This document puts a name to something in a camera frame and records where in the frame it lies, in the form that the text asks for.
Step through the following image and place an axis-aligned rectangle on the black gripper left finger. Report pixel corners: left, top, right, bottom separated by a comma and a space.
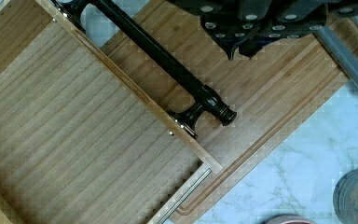
200, 14, 260, 61

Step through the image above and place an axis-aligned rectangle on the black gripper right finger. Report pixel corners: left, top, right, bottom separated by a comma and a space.
239, 6, 326, 58

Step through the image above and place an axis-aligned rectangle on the wooden drawer with black handle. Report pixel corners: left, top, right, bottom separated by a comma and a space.
0, 0, 222, 224

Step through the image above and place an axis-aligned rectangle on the bamboo cutting board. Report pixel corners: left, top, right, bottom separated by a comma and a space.
100, 0, 358, 224

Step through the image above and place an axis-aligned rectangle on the dark round container lid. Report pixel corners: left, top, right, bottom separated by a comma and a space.
333, 169, 358, 224

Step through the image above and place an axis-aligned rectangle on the pink ceramic lidded pot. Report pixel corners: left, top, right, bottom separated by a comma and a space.
263, 215, 314, 224

